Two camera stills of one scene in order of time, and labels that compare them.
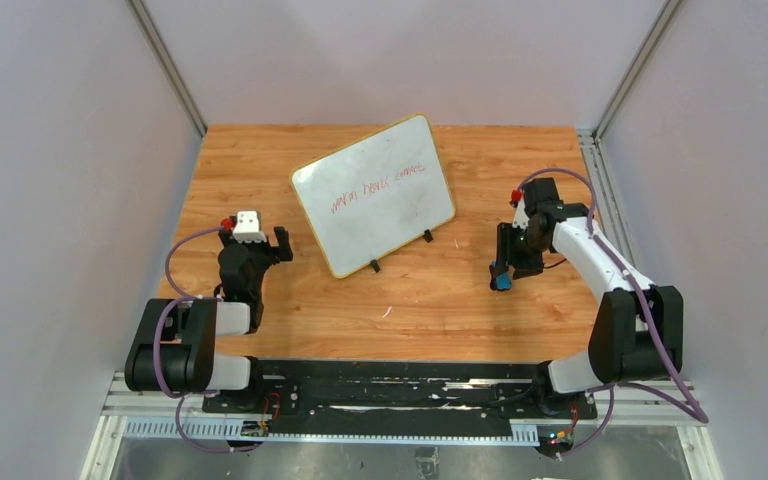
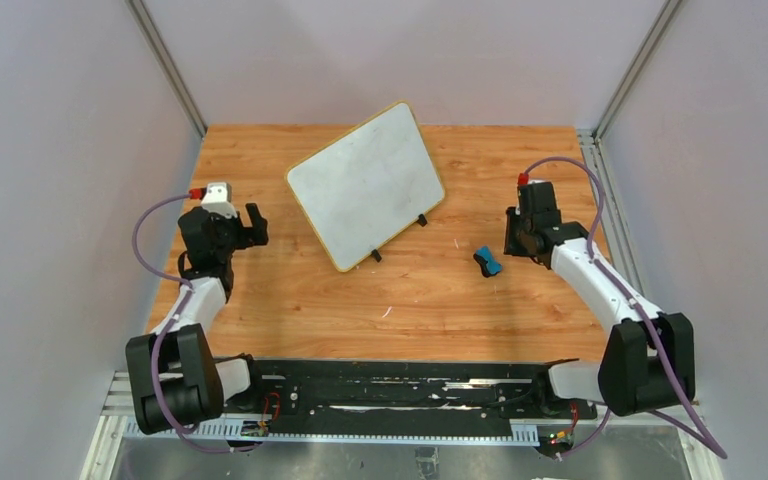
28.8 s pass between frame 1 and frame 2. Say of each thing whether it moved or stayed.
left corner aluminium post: stayed
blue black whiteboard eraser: moved
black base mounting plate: stayed
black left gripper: moved
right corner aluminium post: stayed
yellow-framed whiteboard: moved
